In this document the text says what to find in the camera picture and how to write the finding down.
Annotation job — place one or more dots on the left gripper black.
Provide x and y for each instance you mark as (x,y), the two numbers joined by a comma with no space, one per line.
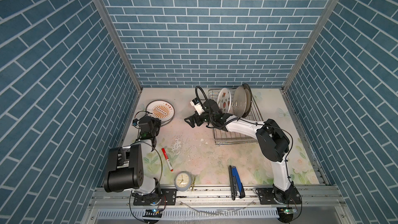
(155,121)

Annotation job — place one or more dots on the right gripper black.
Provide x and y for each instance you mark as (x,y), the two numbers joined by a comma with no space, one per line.
(191,123)

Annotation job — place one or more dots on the brown patterned plate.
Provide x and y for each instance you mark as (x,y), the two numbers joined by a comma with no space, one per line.
(159,106)

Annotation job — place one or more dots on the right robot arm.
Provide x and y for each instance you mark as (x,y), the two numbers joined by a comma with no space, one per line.
(273,142)

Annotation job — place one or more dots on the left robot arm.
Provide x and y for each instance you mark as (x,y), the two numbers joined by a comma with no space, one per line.
(124,169)

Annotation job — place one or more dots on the grey plate in rack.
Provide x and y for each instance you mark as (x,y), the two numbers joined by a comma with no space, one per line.
(239,102)

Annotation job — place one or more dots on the red marker pen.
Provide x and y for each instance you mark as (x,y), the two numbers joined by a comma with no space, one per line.
(167,160)

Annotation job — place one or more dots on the watermelon pattern plate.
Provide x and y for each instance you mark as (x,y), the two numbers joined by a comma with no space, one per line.
(224,100)

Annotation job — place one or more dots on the small grey clock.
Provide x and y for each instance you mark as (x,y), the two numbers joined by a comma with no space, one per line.
(183,181)

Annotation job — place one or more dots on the black plate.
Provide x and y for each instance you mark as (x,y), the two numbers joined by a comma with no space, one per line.
(248,98)

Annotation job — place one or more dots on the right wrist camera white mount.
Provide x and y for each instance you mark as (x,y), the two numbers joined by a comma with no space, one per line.
(197,104)

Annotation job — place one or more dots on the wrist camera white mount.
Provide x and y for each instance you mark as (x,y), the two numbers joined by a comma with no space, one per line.
(135,123)
(197,104)

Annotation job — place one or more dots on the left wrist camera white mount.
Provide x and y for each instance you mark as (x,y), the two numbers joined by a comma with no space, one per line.
(135,123)

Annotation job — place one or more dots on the metal wire dish rack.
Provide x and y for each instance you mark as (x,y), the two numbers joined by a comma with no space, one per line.
(242,131)

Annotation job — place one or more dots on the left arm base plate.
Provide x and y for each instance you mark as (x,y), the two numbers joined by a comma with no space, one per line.
(161,197)

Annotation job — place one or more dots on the aluminium front rail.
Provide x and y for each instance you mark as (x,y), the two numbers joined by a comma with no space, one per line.
(221,196)

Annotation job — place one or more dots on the white perforated cable duct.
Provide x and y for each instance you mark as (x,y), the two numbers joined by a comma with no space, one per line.
(188,214)

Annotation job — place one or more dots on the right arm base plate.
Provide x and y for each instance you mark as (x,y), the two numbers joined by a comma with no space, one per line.
(273,195)

